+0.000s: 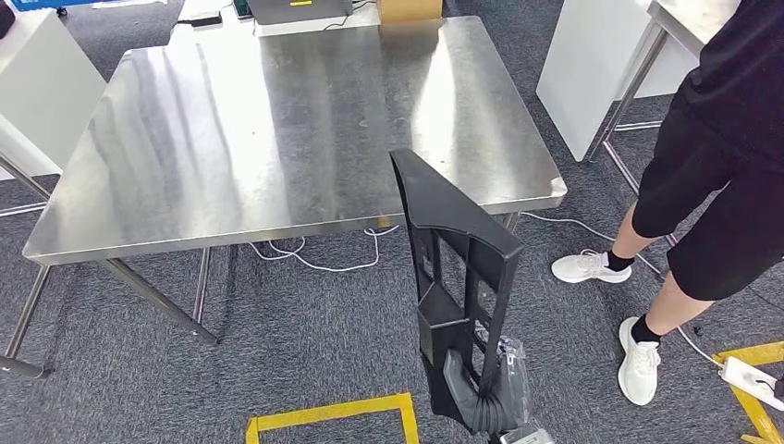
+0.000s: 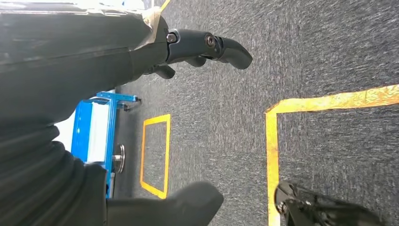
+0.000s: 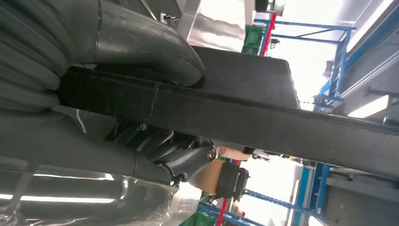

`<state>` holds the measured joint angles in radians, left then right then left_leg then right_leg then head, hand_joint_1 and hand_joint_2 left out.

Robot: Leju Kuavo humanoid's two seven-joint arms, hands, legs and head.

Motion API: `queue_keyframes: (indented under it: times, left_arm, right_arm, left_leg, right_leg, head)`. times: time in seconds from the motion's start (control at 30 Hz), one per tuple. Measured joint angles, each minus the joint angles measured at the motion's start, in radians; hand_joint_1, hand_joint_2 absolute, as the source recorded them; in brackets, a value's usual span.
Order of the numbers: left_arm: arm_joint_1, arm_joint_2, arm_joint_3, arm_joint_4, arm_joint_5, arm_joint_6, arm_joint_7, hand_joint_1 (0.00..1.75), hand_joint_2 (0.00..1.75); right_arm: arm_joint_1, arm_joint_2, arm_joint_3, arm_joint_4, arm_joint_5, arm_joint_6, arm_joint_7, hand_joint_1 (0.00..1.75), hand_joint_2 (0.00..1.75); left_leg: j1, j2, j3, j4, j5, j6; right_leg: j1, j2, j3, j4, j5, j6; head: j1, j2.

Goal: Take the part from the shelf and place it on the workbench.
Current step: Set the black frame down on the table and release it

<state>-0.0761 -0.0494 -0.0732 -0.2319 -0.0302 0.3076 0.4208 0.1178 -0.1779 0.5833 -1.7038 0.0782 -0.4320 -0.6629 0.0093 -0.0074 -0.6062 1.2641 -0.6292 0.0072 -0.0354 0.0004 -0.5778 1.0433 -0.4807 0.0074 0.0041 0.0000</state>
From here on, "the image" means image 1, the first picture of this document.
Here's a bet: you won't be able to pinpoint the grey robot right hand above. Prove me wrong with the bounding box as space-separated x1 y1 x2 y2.
440 339 533 433

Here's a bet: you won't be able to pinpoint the black plastic car trim part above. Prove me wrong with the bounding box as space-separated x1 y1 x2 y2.
389 148 525 426

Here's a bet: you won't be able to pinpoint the stainless steel workbench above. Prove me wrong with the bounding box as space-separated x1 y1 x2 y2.
0 15 569 379

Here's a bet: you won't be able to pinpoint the yellow floor tape square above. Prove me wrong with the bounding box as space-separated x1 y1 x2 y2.
713 340 784 444
244 393 422 444

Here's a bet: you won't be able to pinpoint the white power strip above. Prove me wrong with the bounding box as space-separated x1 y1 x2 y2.
719 355 784 413

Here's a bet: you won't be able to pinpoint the white panel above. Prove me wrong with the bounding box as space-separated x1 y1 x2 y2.
535 0 701 164

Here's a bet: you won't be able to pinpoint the person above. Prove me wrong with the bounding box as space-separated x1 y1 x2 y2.
549 0 784 408

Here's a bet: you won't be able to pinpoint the cardboard box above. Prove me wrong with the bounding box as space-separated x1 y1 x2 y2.
376 0 444 24

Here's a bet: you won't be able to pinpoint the black device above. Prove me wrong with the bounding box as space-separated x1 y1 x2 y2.
178 10 224 29

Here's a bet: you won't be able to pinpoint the white desk steel legs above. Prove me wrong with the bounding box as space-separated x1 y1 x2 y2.
0 6 110 220

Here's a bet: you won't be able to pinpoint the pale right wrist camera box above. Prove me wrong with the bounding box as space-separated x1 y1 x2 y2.
498 426 556 444

